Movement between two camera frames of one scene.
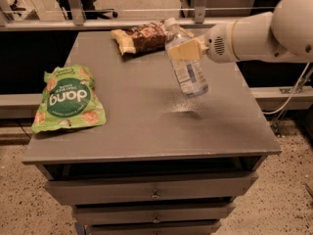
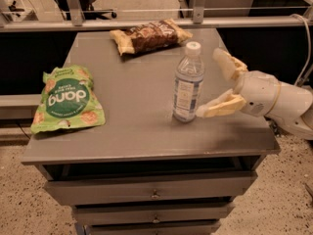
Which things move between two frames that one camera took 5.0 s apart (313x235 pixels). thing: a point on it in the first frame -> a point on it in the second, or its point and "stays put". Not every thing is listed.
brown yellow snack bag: [142, 37] stays put
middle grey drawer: [139, 213] stays put
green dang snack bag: [68, 100] stays put
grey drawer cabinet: [163, 163] stays put
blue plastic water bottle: [190, 73] -> [189, 75]
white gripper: [217, 44] -> [258, 93]
